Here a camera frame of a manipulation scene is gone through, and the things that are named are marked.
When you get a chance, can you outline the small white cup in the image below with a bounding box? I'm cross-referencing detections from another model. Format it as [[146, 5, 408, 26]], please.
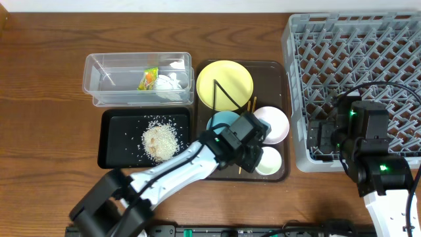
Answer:
[[255, 147, 282, 176]]

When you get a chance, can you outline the light blue bowl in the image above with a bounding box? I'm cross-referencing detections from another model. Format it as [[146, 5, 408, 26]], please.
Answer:
[[207, 111, 239, 130]]

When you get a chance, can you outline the wooden chopstick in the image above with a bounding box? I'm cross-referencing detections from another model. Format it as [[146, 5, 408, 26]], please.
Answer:
[[251, 96, 257, 113], [238, 101, 251, 174]]

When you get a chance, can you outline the pink bowl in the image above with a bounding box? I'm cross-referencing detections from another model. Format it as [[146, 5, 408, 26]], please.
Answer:
[[254, 106, 289, 145]]

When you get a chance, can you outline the pile of rice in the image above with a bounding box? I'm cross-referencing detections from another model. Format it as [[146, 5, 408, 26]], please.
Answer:
[[141, 120, 180, 163]]

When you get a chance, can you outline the white tissue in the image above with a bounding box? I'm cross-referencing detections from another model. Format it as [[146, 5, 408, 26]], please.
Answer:
[[153, 74, 182, 101]]

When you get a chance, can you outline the green snack wrapper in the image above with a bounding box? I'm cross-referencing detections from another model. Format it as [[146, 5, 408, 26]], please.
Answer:
[[137, 67, 159, 90]]

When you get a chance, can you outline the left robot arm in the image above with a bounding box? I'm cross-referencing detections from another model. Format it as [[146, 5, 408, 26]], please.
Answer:
[[69, 112, 271, 237]]

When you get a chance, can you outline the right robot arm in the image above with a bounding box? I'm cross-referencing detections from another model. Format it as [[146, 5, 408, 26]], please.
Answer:
[[307, 95, 420, 236]]

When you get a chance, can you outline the grey dishwasher rack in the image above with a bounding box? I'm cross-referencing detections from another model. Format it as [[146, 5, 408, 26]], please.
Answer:
[[282, 12, 420, 172]]

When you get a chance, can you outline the black waste tray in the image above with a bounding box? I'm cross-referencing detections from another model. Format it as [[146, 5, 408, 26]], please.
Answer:
[[97, 107, 191, 169]]

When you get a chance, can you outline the clear plastic waste bin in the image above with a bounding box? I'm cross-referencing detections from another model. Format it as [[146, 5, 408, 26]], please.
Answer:
[[83, 52, 195, 107]]

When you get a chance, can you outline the dark brown serving tray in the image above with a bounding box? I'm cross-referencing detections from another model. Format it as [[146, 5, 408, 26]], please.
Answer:
[[193, 60, 290, 182]]

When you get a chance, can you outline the yellow plate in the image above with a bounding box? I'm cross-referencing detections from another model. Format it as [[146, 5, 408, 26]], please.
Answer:
[[196, 60, 254, 111]]

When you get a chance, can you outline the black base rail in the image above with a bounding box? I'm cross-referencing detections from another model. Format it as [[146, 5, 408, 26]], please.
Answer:
[[64, 225, 377, 237]]

